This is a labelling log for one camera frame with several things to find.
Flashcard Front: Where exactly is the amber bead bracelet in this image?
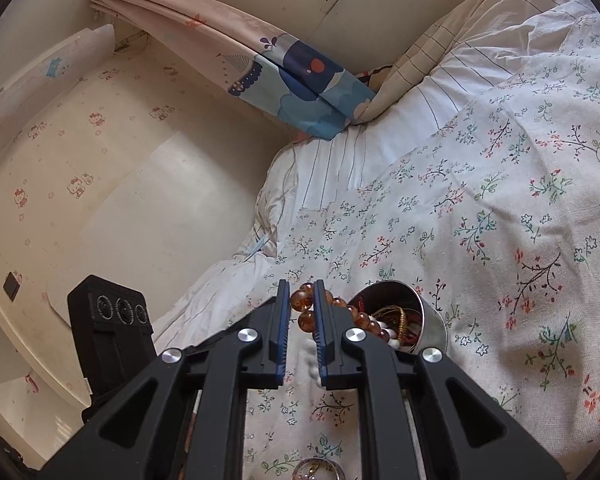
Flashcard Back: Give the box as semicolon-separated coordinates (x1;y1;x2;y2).
289;282;394;344

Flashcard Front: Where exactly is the gold bangle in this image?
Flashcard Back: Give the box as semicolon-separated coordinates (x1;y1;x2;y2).
374;306;422;349

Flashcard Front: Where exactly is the round metal tin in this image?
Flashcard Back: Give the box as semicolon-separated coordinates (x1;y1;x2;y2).
350;281;449;353

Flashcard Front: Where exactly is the floral bed sheet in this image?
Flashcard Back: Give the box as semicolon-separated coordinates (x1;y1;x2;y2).
247;14;600;478

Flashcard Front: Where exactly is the blue cartoon curtain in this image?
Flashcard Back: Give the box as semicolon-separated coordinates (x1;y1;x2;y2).
91;0;375;140

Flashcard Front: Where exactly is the beige checked pillow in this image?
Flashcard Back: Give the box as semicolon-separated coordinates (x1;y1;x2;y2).
353;0;516;125

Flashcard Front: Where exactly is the black wall socket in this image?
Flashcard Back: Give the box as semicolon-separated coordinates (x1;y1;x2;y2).
3;272;22;302

